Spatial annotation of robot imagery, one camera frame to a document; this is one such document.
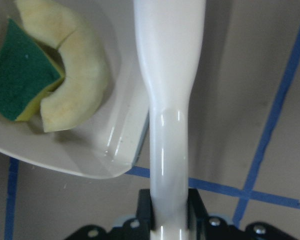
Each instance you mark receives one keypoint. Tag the pale yellow curved foam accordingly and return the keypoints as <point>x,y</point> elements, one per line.
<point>86,69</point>

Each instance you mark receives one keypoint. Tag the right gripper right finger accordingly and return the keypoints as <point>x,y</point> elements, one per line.
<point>212,227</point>

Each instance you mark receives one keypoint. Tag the green yellow sponge piece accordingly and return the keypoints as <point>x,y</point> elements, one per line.
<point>27,74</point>

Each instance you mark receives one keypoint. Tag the beige plastic dustpan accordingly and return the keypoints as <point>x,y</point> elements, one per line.
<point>108,144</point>

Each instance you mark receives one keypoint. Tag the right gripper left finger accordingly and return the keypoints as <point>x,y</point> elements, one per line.
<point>135,228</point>

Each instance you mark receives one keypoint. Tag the white hand brush black bristles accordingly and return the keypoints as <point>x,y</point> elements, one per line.
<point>169,35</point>

